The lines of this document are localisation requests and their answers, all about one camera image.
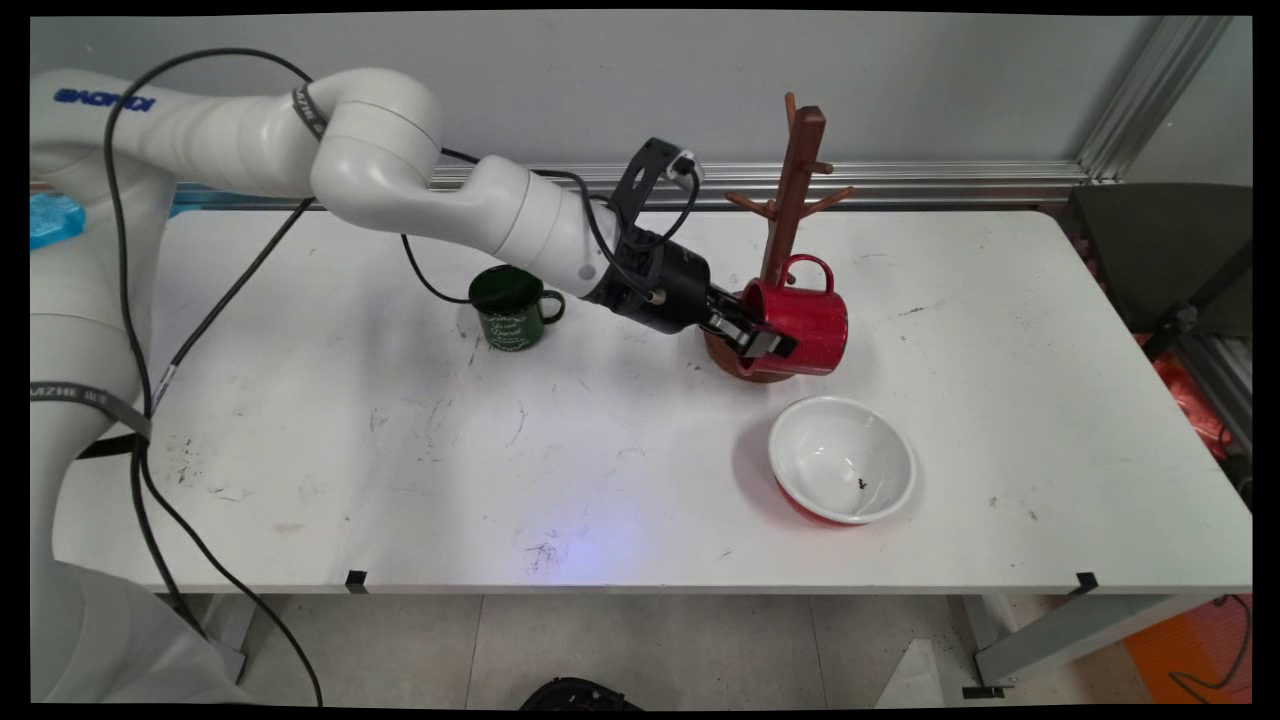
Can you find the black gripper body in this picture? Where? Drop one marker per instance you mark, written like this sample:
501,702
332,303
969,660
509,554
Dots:
665,285

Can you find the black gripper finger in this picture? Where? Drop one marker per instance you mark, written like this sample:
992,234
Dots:
735,303
765,345

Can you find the red enamel mug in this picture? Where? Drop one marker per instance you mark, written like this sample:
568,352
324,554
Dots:
810,320

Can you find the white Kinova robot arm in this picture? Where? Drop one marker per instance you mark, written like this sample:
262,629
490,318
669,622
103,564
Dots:
380,150

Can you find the brown wooden mug tree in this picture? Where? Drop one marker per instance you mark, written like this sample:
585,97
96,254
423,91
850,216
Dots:
795,190

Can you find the white bowl with red outside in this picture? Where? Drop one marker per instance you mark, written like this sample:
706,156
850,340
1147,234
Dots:
840,455

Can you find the dark green enamel mug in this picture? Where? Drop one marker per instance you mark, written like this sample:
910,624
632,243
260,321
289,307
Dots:
515,320

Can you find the black object on floor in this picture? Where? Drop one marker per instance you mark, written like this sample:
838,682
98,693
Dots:
575,695

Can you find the grey table leg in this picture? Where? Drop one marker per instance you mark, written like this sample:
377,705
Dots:
1070,635

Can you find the red plastic bag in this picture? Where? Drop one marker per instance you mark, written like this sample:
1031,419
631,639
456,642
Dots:
1190,400

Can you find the orange floor mat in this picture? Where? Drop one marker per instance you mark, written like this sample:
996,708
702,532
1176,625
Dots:
1195,650

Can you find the blue plastic object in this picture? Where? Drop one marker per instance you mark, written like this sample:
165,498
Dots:
55,220

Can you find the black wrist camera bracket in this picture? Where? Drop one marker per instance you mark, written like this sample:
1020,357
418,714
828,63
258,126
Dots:
645,175

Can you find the horizontal aluminium frame rail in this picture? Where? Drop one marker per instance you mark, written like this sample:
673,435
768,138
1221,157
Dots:
950,182

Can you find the upright aluminium frame rail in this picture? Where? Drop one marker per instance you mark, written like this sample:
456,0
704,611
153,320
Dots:
1150,100

